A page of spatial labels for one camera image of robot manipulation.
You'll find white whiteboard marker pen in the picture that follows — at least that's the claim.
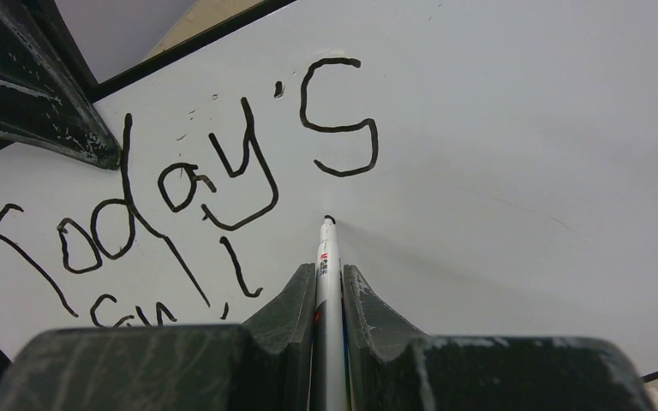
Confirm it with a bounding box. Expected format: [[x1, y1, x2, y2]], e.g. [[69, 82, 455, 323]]
[[310, 215, 348, 410]]

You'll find white whiteboard black frame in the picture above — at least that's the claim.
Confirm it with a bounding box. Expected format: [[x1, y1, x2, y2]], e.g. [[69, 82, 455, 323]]
[[0, 1, 658, 374]]

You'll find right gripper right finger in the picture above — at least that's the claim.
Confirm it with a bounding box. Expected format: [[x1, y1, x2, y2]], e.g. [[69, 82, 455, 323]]
[[343, 265, 437, 410]]

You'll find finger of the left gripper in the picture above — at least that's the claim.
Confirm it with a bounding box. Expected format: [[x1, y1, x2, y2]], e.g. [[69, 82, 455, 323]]
[[0, 1, 121, 170]]

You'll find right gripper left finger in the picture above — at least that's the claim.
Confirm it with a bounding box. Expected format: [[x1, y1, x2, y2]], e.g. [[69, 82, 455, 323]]
[[232, 263, 316, 410]]

